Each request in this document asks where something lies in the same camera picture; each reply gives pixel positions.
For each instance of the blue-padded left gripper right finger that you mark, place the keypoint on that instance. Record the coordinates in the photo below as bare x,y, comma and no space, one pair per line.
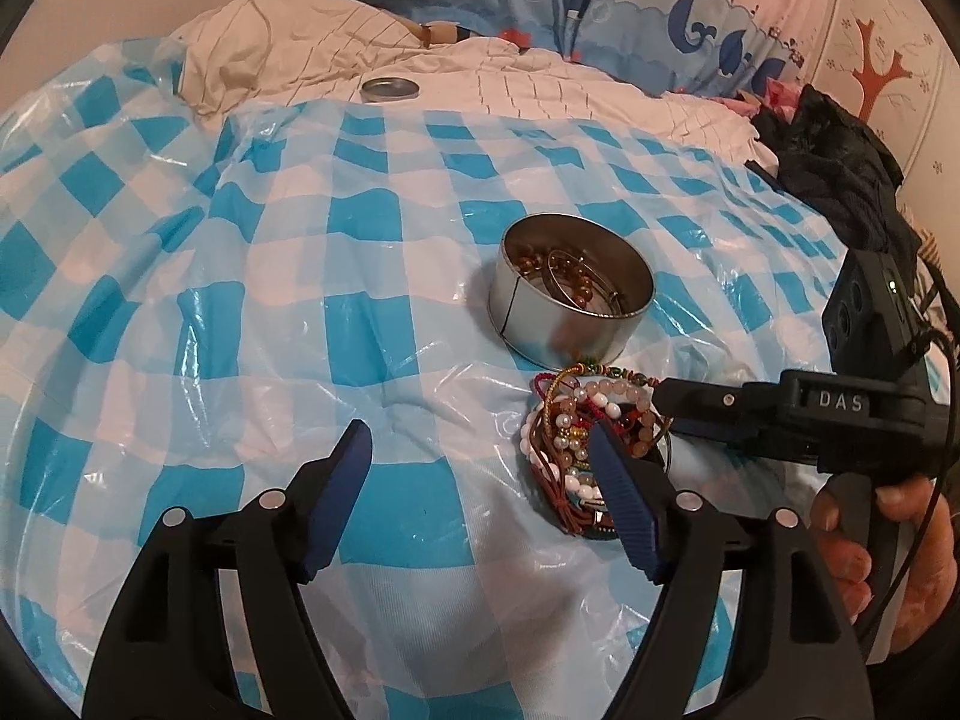
793,652

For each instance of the jewelry inside tin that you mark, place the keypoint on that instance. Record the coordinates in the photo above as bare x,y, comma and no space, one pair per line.
568,277

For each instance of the round silver metal tin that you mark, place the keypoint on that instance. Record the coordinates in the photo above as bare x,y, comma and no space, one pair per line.
553,335

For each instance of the black camera box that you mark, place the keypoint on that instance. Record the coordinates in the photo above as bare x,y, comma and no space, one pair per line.
872,328

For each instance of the blue white checkered plastic sheet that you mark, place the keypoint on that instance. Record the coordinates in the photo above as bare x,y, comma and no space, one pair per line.
191,313

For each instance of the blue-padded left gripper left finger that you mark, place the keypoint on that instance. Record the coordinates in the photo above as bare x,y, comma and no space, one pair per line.
164,652

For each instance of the right hand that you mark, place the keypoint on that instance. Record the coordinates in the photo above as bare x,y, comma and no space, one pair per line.
932,578

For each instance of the beige striped quilt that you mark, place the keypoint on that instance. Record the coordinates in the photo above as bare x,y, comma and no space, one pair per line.
289,51

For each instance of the black jacket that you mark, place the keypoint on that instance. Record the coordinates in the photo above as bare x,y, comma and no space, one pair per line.
836,165

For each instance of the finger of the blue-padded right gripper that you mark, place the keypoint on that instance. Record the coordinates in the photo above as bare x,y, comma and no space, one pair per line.
702,410

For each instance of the silver tin lid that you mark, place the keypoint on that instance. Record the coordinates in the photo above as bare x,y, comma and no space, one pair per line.
388,89

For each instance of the tan brown strap object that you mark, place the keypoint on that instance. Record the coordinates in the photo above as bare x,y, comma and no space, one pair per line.
437,33

